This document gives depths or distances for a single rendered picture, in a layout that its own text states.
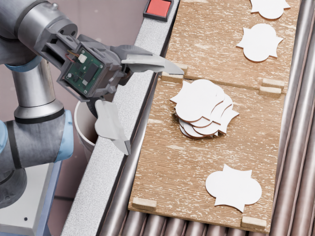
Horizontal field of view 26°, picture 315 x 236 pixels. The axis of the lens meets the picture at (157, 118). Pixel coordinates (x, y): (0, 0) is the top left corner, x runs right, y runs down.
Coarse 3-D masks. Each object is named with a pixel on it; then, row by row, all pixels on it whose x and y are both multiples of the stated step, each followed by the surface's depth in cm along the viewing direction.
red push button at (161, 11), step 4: (152, 0) 205; (156, 0) 205; (160, 0) 205; (152, 4) 204; (156, 4) 204; (160, 4) 204; (164, 4) 204; (168, 4) 204; (148, 8) 203; (152, 8) 203; (156, 8) 203; (160, 8) 203; (164, 8) 203; (168, 8) 204; (148, 12) 203; (152, 12) 203; (156, 12) 203; (160, 12) 203; (164, 12) 203
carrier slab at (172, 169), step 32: (160, 96) 185; (256, 96) 185; (160, 128) 180; (256, 128) 180; (160, 160) 175; (192, 160) 175; (224, 160) 175; (256, 160) 175; (160, 192) 170; (192, 192) 170; (224, 224) 166
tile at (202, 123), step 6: (222, 90) 180; (222, 96) 179; (228, 102) 178; (216, 108) 177; (222, 108) 177; (216, 114) 176; (222, 114) 177; (204, 120) 175; (210, 120) 175; (216, 120) 175; (198, 126) 175; (204, 126) 175
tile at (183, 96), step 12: (192, 84) 180; (204, 84) 180; (180, 96) 178; (192, 96) 178; (204, 96) 178; (216, 96) 178; (180, 108) 176; (192, 108) 176; (204, 108) 176; (192, 120) 174
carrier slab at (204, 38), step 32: (192, 0) 204; (224, 0) 204; (288, 0) 204; (192, 32) 198; (224, 32) 198; (288, 32) 198; (192, 64) 191; (224, 64) 191; (256, 64) 191; (288, 64) 191
